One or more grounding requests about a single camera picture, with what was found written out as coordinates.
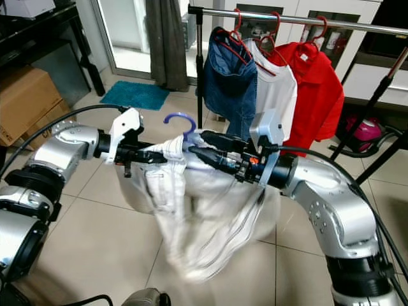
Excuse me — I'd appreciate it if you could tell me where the red clothes hanger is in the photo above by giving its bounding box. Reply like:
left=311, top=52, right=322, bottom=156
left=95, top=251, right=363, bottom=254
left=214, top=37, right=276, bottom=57
left=214, top=8, right=256, bottom=64
left=306, top=16, right=329, bottom=48
left=258, top=11, right=288, bottom=77

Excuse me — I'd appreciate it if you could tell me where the grey board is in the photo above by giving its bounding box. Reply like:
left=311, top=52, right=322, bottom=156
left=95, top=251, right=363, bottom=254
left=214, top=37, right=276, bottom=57
left=48, top=41, right=96, bottom=106

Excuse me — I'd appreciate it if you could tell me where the white drawer unit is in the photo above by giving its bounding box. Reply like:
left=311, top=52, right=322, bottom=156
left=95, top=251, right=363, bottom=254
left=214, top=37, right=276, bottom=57
left=344, top=61, right=408, bottom=106

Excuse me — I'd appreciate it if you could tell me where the white framed glass door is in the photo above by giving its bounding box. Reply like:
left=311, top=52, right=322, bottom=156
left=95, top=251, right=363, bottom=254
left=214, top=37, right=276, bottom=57
left=92, top=0, right=195, bottom=80

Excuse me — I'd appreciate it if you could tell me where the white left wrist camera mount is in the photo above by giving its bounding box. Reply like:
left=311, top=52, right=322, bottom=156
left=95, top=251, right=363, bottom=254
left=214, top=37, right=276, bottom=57
left=107, top=107, right=144, bottom=163

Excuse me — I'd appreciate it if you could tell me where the pink vacuum cleaner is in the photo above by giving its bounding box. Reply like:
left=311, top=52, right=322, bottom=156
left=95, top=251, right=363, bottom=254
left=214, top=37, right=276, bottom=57
left=344, top=115, right=386, bottom=150

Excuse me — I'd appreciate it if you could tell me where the white shirt with red trim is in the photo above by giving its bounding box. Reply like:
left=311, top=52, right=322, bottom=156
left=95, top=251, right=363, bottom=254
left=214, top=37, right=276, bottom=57
left=249, top=40, right=299, bottom=138

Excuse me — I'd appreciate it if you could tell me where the teal floor mat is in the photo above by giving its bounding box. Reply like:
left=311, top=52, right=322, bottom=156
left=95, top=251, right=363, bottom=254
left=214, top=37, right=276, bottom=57
left=100, top=80, right=170, bottom=110

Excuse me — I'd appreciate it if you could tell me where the blue denim garment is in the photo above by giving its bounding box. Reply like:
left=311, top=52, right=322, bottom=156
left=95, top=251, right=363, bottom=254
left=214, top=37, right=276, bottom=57
left=202, top=27, right=259, bottom=141

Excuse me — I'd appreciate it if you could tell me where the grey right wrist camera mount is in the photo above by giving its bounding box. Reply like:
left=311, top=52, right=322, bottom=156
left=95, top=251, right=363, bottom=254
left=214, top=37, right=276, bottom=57
left=249, top=108, right=284, bottom=189

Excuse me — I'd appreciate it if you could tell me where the large plain cardboard box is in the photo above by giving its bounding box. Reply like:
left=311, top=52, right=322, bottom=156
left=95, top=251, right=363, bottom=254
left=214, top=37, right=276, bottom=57
left=0, top=66, right=63, bottom=147

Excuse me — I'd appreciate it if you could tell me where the grey brown curtain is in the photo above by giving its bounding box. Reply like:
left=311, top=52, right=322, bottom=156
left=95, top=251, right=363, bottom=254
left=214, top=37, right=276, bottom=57
left=145, top=0, right=189, bottom=93

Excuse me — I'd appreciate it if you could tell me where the white printer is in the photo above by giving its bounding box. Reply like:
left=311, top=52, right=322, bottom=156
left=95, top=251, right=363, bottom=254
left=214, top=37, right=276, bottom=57
left=3, top=0, right=57, bottom=18

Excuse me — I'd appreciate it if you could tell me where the red collared shirt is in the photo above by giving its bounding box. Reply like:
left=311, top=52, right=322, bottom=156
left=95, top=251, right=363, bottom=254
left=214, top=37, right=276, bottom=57
left=266, top=40, right=345, bottom=157

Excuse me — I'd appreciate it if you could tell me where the cardboard box printed C/NO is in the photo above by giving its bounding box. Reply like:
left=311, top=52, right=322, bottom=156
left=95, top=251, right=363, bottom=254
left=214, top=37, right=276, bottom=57
left=32, top=102, right=74, bottom=147

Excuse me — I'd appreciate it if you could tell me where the black appliance with gold label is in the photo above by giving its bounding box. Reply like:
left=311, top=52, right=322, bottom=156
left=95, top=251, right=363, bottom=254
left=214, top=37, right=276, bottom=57
left=367, top=0, right=408, bottom=61

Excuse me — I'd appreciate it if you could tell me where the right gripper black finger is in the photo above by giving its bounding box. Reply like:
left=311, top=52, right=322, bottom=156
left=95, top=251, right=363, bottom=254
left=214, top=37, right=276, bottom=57
left=200, top=130, right=247, bottom=154
left=188, top=146, right=234, bottom=172

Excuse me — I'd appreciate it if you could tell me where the purple clothes hanger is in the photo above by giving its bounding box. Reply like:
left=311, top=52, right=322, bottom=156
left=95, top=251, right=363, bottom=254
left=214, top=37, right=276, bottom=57
left=163, top=112, right=197, bottom=150

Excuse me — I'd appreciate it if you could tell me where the white glass door cabinet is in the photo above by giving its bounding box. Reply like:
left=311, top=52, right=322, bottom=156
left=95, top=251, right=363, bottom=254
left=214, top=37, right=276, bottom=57
left=214, top=0, right=383, bottom=106

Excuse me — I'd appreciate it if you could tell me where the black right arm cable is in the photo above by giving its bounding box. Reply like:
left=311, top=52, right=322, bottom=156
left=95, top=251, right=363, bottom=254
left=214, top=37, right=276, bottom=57
left=277, top=145, right=408, bottom=281

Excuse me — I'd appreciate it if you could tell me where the silver clothes rack rail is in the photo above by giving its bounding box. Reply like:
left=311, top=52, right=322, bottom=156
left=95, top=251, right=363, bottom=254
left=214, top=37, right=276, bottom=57
left=189, top=5, right=408, bottom=36

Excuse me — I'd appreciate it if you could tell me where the grey robot leg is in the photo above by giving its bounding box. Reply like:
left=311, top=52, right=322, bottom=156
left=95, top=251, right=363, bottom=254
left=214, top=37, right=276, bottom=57
left=122, top=288, right=171, bottom=306

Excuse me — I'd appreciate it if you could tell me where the black shelf table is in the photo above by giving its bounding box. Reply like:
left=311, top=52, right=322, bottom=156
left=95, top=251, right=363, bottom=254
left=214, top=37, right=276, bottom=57
left=0, top=6, right=103, bottom=96

